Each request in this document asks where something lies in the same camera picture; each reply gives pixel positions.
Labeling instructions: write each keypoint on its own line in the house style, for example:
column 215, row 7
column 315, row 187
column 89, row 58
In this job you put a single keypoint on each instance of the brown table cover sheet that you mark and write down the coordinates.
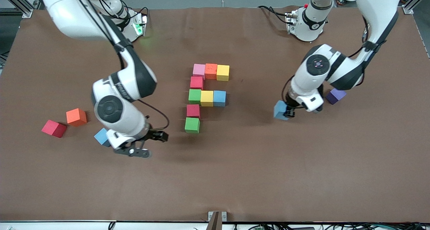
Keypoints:
column 215, row 173

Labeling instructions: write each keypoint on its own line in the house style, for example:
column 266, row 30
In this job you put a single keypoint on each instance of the pink foam block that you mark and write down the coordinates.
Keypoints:
column 199, row 70

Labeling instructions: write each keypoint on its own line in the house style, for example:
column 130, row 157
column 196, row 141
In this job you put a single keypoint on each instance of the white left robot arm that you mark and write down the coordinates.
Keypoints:
column 376, row 8

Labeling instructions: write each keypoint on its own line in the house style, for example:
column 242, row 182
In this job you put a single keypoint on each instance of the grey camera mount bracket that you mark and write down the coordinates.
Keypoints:
column 216, row 220

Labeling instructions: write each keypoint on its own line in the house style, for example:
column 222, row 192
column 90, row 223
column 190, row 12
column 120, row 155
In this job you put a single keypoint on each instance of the blue foam block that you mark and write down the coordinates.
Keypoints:
column 100, row 136
column 278, row 109
column 219, row 98

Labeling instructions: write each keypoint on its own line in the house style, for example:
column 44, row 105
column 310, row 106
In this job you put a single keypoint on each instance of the purple foam block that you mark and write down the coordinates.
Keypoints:
column 337, row 96

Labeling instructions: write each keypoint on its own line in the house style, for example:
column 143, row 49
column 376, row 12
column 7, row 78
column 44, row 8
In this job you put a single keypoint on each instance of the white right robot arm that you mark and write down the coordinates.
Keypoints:
column 124, row 85

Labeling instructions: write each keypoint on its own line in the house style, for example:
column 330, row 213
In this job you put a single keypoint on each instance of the orange foam block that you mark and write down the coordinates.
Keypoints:
column 76, row 117
column 211, row 71

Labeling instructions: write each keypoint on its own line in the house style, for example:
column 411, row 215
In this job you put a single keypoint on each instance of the yellow foam block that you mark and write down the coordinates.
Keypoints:
column 207, row 98
column 222, row 73

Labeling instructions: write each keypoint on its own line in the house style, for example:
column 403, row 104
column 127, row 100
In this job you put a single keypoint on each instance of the green foam block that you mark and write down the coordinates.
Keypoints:
column 195, row 96
column 192, row 125

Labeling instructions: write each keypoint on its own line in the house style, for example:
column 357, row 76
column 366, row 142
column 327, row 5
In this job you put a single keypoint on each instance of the red foam block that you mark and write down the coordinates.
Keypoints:
column 193, row 111
column 196, row 82
column 53, row 128

